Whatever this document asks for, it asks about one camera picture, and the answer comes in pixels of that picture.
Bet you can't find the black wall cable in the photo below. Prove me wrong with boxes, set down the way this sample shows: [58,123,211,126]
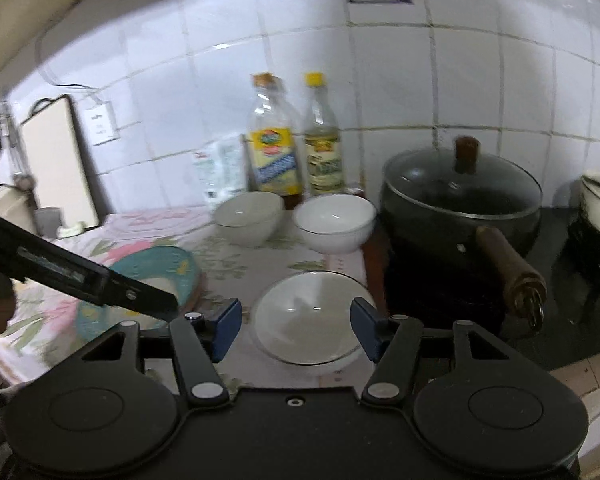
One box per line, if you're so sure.
[42,67,103,106]

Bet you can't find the clear bottle yellow cap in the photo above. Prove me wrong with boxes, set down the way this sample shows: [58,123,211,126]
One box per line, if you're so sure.
[302,72,346,197]

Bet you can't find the floral tablecloth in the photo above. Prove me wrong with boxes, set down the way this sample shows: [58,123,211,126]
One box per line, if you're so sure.
[0,206,381,386]

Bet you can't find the teal fried egg plate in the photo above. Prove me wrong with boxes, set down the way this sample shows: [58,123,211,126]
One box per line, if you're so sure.
[75,246,206,342]

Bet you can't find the white bowl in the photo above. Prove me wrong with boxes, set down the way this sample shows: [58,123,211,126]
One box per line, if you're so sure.
[293,193,377,255]
[251,270,377,366]
[214,191,286,248]

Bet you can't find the white wall socket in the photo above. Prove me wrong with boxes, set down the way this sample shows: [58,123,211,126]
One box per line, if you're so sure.
[82,101,121,147]

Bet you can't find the glass pot lid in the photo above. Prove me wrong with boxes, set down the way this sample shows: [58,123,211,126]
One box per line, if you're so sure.
[384,136,543,221]

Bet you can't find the grey cleaver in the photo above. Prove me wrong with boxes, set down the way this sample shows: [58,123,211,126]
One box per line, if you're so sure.
[32,206,88,240]

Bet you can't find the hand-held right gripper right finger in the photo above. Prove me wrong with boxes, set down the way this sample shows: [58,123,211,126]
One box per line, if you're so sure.
[350,297,511,406]

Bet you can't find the black pot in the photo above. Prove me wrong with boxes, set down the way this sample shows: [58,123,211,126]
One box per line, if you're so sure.
[378,147,548,333]

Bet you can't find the white plastic bag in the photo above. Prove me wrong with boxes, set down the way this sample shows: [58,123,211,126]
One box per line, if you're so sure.
[191,137,248,211]

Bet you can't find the white cutting board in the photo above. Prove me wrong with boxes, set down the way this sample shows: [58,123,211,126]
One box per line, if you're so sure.
[17,95,101,233]

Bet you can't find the metal ladle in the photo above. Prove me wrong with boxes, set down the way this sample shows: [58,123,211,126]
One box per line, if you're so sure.
[7,110,33,191]

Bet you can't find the black gas stove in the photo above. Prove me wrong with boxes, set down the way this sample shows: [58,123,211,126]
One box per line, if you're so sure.
[365,200,600,371]

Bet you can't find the clear bottle yellow label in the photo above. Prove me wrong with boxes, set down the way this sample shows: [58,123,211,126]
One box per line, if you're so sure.
[247,72,305,210]

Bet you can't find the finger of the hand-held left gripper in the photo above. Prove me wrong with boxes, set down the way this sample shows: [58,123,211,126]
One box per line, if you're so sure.
[102,270,178,322]

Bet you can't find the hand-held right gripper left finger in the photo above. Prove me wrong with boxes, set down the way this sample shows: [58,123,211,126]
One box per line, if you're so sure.
[80,297,243,408]

